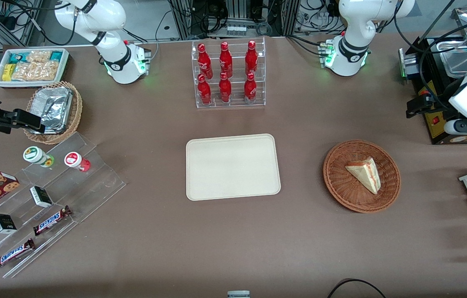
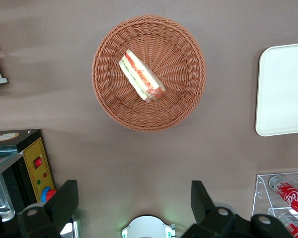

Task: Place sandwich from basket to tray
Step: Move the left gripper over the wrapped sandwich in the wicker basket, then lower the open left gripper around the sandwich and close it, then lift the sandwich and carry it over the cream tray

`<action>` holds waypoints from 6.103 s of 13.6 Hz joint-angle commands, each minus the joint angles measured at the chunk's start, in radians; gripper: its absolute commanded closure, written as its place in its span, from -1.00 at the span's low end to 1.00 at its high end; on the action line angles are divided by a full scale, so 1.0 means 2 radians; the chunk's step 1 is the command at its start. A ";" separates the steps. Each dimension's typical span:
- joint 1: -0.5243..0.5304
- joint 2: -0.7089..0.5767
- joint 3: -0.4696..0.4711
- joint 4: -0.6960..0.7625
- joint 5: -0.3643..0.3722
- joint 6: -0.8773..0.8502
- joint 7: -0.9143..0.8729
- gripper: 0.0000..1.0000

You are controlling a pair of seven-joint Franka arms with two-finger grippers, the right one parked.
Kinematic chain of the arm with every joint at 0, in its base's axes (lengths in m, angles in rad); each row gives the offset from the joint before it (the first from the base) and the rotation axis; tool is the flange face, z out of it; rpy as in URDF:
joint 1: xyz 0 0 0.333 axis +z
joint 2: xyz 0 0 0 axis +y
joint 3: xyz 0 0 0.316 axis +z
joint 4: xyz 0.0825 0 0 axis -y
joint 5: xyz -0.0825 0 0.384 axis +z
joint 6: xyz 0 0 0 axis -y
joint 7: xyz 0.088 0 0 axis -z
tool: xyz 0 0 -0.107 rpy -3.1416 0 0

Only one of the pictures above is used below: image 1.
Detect green lid cup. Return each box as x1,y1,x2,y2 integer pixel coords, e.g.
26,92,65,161
23,146,55,168

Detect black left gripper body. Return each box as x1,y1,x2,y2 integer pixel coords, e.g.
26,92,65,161
431,79,462,120

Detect triangle sandwich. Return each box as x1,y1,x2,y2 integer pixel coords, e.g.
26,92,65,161
344,156,382,195

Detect red cola bottle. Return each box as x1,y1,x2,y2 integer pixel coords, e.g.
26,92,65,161
219,72,232,103
245,40,258,77
197,43,213,80
197,74,212,106
244,72,257,104
219,41,233,78

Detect light wicker basket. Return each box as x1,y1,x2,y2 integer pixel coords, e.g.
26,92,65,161
23,81,83,145

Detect round brown wicker basket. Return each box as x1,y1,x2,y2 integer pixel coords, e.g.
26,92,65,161
323,140,401,214

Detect aluminium frame rack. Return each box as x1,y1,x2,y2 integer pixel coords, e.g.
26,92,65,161
169,0,300,41

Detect stainless steel pan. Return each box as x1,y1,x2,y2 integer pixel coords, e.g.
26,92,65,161
438,39,467,79

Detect black cable loop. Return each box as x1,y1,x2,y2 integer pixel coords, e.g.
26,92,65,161
327,278,387,298

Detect aluminium foil container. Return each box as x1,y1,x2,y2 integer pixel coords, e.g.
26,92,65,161
30,86,73,135

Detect white rectangular snack bin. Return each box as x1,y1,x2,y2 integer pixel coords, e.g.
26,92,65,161
0,48,70,89

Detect small black box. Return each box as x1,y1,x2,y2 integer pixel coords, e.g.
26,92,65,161
0,214,17,234
30,186,53,208

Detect red lid cup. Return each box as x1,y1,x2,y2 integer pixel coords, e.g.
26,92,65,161
64,151,91,173

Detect snickers chocolate bar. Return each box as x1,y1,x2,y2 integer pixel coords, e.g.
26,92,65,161
0,238,36,270
33,205,72,236

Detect clear acrylic bottle rack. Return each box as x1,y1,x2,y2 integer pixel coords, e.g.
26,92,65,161
191,37,266,109

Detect black countertop appliance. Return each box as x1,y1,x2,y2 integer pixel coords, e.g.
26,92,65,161
398,36,467,145

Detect large clear cracker bag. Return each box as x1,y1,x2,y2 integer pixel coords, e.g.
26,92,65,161
11,61,60,82

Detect small clear cracker bag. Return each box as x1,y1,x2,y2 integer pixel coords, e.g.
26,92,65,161
26,50,52,63

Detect clear acrylic step display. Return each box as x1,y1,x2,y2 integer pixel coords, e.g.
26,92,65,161
0,132,127,279

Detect cream plastic tray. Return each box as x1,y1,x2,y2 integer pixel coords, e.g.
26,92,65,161
186,133,282,202

